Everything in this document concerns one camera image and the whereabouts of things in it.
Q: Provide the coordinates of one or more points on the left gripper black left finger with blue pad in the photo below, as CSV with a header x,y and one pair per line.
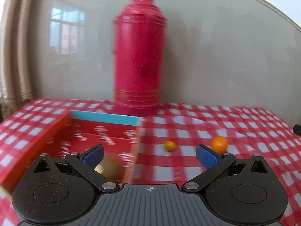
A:
x,y
85,163

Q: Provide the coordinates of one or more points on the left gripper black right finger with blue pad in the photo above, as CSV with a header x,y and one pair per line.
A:
x,y
215,165

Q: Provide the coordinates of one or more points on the orange tangerine on table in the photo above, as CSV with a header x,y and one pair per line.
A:
x,y
219,144

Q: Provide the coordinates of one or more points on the large brown kiwi with sticker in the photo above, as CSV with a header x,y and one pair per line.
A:
x,y
111,167

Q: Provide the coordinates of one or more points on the colourful cardboard box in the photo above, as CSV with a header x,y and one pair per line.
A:
x,y
25,135

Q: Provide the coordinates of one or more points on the small yellow kumquat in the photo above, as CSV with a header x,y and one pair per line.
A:
x,y
170,146

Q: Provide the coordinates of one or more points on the red white checkered tablecloth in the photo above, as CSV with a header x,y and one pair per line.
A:
x,y
248,131

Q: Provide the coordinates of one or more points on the beige embroidered curtain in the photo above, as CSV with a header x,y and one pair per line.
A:
x,y
16,88

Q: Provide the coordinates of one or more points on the pink thermos flask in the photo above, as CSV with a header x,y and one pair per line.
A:
x,y
138,50

